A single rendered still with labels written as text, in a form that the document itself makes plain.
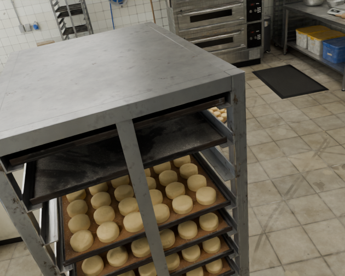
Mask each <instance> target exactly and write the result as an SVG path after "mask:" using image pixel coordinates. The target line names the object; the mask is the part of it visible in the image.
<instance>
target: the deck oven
mask: <svg viewBox="0 0 345 276"><path fill-rule="evenodd" d="M165 4H166V11H167V16H168V23H169V31H170V32H172V33H174V34H176V35H178V36H179V37H181V38H183V39H185V40H187V41H189V42H191V43H192V44H194V45H196V46H198V47H200V48H202V49H204V50H206V51H207V52H209V53H211V54H213V55H215V56H217V57H218V58H220V59H222V60H224V61H226V62H228V63H230V64H231V65H233V66H235V67H237V68H241V67H246V66H252V65H258V64H260V63H261V58H263V52H264V0H170V8H169V6H168V1H167V0H165Z"/></svg>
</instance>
